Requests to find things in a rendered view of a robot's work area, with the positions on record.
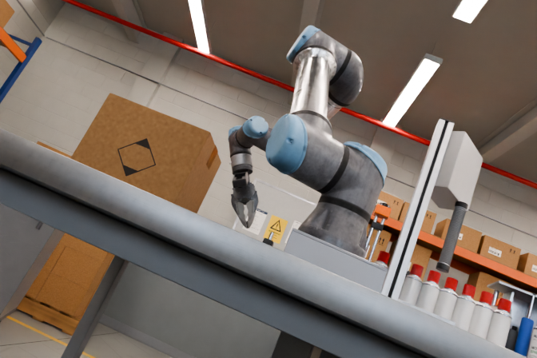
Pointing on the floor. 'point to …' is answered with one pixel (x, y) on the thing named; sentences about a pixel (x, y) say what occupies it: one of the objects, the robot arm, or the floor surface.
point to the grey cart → (21, 255)
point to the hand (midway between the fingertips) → (247, 224)
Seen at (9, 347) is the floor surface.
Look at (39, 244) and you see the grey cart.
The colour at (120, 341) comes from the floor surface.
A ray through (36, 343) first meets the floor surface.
